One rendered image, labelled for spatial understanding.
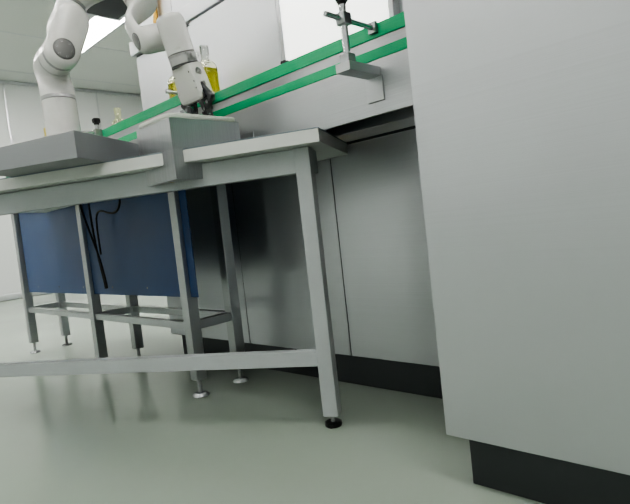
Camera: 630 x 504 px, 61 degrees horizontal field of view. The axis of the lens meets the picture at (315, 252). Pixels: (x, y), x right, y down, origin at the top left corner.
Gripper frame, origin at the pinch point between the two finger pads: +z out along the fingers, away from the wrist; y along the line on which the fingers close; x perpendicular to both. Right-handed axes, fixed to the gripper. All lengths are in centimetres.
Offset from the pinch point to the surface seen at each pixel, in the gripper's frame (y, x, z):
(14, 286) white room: 607, -107, 98
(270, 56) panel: 1.2, -34.8, -14.1
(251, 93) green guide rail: -5.7, -15.4, -3.6
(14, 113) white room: 606, -190, -104
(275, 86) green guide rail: -16.1, -15.1, -3.0
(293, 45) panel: -9.4, -35.0, -14.3
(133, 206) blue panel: 55, 0, 19
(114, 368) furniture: 24, 40, 59
